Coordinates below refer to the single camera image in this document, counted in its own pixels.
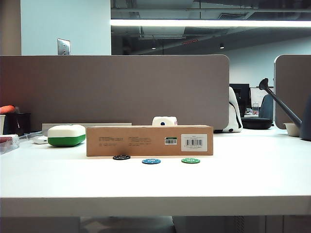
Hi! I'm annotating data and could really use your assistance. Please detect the long brown cardboard box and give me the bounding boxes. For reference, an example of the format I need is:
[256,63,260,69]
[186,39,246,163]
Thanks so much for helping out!
[86,125,214,157]

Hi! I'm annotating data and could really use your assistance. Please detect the clear acrylic chip tray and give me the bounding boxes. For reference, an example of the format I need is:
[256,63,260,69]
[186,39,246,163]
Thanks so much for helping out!
[0,134,20,155]

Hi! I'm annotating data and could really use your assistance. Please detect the large white foam die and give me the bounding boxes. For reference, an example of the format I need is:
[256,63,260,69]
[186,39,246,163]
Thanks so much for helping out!
[152,116,178,127]

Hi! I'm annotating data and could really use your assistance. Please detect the brown fabric desk partition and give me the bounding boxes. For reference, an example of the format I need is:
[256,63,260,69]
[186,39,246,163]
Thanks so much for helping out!
[274,54,311,130]
[0,54,230,132]

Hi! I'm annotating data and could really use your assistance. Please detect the white black plush toy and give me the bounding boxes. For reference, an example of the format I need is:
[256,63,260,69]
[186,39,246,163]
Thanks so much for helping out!
[213,86,243,133]

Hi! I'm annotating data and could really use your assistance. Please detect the black computer monitor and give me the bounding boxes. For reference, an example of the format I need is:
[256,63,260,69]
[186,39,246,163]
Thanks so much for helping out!
[229,83,251,115]

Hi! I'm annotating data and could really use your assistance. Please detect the white green mahjong tile toy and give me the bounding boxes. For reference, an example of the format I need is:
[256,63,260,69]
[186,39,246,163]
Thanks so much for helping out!
[47,124,86,148]

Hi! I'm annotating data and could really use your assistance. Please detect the black round cushion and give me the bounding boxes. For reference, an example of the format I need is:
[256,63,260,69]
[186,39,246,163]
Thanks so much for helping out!
[241,117,273,130]

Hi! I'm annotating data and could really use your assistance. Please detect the long ceiling light strip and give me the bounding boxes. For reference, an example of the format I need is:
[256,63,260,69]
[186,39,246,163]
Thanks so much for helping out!
[110,19,311,28]

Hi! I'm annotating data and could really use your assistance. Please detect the lit computer monitor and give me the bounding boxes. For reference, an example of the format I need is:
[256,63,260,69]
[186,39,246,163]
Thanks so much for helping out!
[249,86,269,108]

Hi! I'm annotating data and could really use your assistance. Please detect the blue grey office chair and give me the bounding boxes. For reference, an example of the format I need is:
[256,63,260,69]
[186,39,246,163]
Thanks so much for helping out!
[259,94,276,120]

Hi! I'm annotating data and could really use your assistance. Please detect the white earbuds case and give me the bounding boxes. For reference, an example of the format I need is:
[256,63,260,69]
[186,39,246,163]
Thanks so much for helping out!
[33,135,49,145]

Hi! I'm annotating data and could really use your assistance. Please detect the clear acrylic tray lid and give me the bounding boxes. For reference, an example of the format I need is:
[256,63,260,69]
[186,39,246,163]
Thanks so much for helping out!
[18,130,43,141]

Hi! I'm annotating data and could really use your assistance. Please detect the black mesh pen holder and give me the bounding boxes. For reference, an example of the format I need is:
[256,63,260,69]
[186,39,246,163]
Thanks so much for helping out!
[6,112,32,136]

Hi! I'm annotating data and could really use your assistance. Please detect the white paper bowl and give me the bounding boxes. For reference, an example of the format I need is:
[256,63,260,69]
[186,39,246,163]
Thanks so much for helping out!
[283,122,302,137]

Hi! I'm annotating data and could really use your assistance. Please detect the dark grey watering can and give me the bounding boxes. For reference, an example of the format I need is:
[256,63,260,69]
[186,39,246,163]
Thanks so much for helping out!
[259,78,311,141]

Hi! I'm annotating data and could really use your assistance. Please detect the metal wall switch plate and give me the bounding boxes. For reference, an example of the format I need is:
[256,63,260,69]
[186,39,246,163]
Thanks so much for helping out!
[57,38,71,55]

